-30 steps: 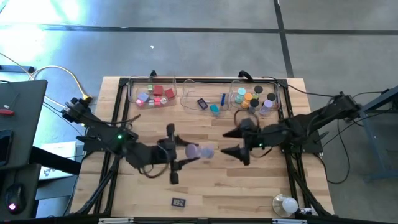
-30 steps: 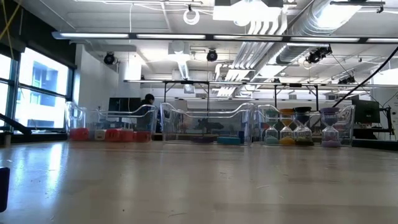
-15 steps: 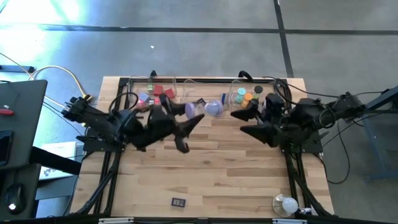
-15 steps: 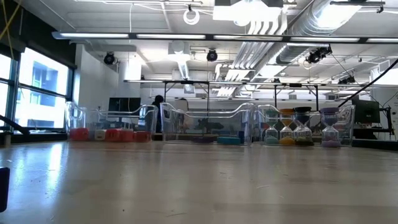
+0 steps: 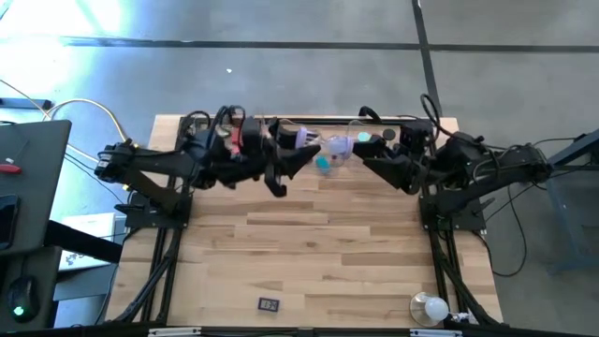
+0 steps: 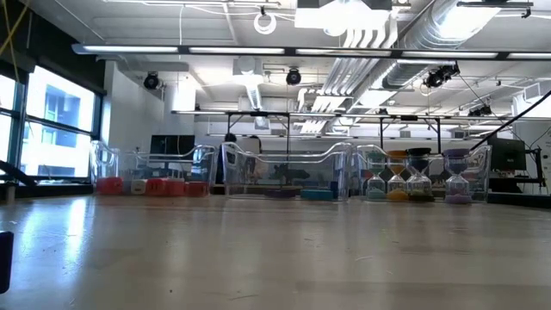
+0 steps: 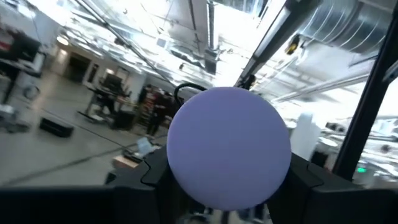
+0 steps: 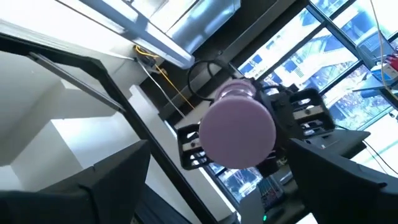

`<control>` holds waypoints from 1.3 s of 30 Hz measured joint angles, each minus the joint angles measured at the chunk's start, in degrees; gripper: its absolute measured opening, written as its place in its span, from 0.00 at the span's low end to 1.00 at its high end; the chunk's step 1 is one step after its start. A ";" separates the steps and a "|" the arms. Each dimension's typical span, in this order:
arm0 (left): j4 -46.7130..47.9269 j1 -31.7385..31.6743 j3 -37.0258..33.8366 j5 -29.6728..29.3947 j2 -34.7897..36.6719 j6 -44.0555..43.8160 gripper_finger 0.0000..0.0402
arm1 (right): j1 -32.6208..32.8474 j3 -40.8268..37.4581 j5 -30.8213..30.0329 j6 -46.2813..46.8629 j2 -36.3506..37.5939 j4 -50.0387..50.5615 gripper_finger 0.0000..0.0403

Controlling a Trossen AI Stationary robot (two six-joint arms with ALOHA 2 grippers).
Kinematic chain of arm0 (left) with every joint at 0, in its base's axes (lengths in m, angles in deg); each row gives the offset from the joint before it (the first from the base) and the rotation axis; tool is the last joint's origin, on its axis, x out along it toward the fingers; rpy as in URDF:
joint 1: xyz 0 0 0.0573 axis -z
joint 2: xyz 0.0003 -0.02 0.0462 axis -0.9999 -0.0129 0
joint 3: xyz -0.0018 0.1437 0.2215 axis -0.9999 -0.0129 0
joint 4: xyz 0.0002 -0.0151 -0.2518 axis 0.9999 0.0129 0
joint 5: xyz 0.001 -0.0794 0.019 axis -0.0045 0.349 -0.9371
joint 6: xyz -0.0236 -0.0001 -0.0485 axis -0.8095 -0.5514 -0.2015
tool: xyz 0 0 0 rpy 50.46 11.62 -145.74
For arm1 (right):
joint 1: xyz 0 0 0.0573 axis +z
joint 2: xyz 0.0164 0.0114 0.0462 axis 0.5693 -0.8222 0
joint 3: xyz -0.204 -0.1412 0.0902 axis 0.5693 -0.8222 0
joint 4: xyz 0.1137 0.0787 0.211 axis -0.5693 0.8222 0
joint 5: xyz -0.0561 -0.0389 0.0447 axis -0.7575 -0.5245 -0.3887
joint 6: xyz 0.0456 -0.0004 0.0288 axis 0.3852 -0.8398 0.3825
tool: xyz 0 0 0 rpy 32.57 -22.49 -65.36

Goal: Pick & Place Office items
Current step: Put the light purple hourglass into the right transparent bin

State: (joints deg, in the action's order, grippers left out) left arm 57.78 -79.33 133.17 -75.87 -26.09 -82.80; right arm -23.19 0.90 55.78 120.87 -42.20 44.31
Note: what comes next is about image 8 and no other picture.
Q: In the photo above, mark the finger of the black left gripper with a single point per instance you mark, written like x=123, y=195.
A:
x=192, y=147
x=311, y=112

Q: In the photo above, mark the dark grey desk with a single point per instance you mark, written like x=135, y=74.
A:
x=339, y=141

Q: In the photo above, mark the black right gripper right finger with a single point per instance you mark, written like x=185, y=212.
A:
x=342, y=193

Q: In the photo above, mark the large purple hourglass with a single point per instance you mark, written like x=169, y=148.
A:
x=237, y=130

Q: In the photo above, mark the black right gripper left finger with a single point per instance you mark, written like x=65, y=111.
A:
x=77, y=199

